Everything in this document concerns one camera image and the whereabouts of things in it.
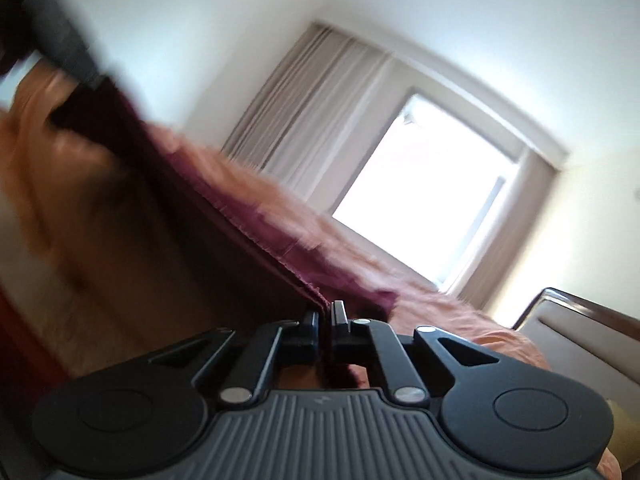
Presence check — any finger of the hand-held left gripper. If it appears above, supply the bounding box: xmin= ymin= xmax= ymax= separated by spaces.
xmin=20 ymin=0 xmax=118 ymax=92

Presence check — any beige curtain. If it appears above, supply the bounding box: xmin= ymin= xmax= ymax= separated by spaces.
xmin=220 ymin=24 xmax=397 ymax=217
xmin=444 ymin=149 xmax=558 ymax=313

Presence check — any window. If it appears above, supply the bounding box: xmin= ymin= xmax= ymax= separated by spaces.
xmin=331 ymin=89 xmax=522 ymax=292

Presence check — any maroon long-sleeve shirt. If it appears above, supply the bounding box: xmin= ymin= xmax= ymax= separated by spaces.
xmin=47 ymin=77 xmax=401 ymax=392

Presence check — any orange duvet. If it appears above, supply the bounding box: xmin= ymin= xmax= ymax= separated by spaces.
xmin=0 ymin=65 xmax=623 ymax=480

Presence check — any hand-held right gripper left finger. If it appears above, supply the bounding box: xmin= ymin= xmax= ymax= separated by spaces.
xmin=150 ymin=310 xmax=321 ymax=405

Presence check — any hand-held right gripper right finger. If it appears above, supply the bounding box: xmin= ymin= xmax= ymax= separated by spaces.
xmin=331 ymin=301 xmax=501 ymax=406

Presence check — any padded headboard with dark frame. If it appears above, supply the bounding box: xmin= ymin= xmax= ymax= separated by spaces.
xmin=511 ymin=287 xmax=640 ymax=413

